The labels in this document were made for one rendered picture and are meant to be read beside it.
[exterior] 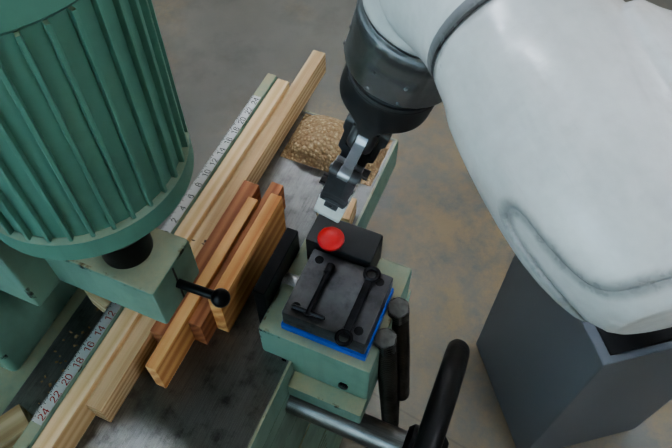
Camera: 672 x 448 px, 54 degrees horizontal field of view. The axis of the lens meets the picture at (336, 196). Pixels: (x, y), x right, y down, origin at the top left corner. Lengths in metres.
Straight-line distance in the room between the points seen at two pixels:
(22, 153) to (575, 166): 0.32
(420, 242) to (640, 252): 1.66
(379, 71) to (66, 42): 0.19
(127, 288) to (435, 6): 0.44
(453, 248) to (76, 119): 1.59
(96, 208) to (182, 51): 2.02
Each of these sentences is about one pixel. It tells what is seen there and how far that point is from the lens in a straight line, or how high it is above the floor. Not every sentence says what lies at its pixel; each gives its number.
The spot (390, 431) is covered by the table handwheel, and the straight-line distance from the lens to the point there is 0.85.
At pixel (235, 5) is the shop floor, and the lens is 2.67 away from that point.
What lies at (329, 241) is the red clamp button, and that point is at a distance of 0.72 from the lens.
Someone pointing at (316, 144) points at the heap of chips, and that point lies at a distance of 0.93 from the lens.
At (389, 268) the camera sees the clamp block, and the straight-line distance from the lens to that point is 0.78.
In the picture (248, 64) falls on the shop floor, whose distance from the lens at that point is 2.41.
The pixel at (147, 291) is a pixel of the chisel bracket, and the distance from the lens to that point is 0.67.
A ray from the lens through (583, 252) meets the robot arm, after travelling 0.30.
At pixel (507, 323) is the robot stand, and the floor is 0.27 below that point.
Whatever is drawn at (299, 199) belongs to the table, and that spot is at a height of 0.90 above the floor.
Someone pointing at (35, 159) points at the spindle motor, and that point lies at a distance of 0.46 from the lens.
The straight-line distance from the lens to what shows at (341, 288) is 0.72.
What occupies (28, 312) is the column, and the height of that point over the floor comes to 0.87.
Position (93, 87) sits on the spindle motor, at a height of 1.35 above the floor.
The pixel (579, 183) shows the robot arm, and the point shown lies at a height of 1.42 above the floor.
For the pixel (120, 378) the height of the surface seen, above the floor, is 0.94.
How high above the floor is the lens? 1.64
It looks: 55 degrees down
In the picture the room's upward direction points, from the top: straight up
